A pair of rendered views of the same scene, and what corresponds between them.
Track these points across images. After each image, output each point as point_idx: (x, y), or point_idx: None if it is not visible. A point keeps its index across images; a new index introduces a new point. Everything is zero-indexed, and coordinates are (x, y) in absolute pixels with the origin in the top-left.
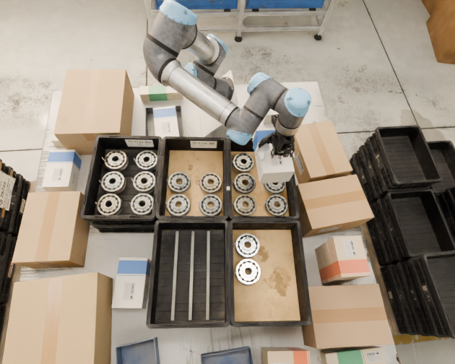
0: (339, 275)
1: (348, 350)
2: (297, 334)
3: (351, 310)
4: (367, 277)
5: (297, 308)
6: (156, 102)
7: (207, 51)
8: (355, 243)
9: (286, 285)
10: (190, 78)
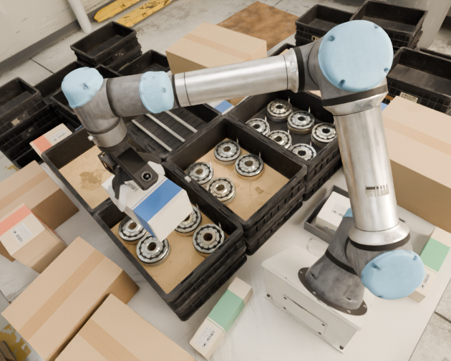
0: (28, 207)
1: None
2: (63, 185)
3: (9, 201)
4: (6, 277)
5: (64, 175)
6: (416, 251)
7: (348, 194)
8: (16, 243)
9: (83, 180)
10: (255, 63)
